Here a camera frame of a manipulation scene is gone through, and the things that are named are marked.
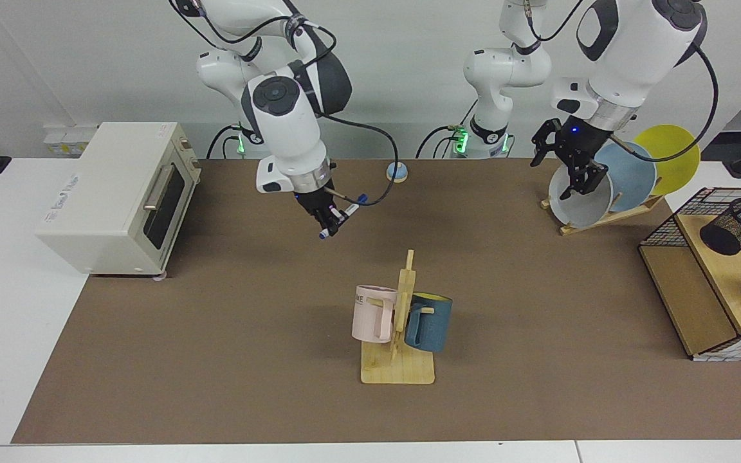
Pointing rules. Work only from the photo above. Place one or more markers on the pink mug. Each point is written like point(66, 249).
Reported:
point(370, 315)

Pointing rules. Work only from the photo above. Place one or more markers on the pale toaster oven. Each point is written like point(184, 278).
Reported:
point(100, 206)

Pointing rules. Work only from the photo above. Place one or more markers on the white marker with blue cap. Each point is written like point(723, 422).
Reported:
point(351, 209)

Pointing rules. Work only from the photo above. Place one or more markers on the grey plate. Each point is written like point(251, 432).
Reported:
point(586, 209)

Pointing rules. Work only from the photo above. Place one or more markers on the dark blue mug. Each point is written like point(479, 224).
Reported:
point(431, 325)

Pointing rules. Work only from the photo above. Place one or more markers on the yellow plate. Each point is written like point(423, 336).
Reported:
point(676, 145)

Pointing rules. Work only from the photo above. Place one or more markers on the black mesh pen holder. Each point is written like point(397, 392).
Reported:
point(737, 225)

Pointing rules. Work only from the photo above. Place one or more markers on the light blue plate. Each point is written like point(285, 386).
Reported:
point(634, 177)

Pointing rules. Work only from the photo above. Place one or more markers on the small blue round bell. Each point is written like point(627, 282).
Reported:
point(399, 173)

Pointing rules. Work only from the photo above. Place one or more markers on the wooden cup stand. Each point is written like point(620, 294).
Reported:
point(399, 370)

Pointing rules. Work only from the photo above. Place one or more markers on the brown table cloth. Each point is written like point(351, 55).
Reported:
point(280, 360)

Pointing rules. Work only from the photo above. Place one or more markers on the wooden plate rack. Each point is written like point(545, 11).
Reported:
point(608, 218)

